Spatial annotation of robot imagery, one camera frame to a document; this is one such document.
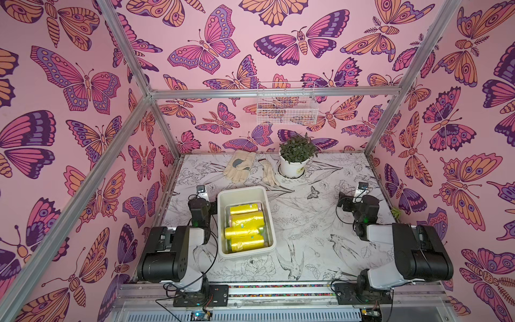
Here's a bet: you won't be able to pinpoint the beige work glove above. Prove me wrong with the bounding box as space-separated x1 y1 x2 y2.
259 159 280 187
223 150 256 184

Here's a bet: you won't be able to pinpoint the yellow bag roll top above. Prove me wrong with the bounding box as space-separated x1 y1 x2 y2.
229 211 265 228

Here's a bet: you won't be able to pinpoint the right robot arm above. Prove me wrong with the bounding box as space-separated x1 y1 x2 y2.
333 193 454 303

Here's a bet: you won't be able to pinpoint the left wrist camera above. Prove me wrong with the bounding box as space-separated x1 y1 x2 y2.
196 185 209 201

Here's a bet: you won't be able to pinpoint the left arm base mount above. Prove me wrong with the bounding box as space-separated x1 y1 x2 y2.
173 284 229 308

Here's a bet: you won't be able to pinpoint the yellow bag roll small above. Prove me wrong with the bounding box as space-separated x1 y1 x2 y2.
229 203 262 215

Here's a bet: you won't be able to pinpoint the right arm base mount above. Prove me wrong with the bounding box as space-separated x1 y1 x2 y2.
329 280 392 305

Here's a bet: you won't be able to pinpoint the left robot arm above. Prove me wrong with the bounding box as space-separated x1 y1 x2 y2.
136 197 212 307

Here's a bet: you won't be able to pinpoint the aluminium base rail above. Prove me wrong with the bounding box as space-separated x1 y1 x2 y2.
116 281 447 311

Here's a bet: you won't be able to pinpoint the potted green plant white pot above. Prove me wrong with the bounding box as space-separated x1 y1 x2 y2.
280 134 319 179

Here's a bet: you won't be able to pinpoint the right beige work glove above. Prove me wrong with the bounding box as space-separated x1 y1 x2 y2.
259 159 280 187

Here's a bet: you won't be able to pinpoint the aluminium frame bars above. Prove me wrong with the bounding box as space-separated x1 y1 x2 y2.
1 1 461 321

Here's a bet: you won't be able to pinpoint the left beige work glove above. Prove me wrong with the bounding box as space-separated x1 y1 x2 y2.
223 150 256 184

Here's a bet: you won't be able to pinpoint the white wire basket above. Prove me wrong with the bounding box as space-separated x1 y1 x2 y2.
256 82 319 126

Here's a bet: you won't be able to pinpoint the white plastic storage box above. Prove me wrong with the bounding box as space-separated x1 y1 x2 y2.
217 186 277 259

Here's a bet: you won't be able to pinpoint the white slotted cable duct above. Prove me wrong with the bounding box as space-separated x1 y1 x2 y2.
117 308 362 321

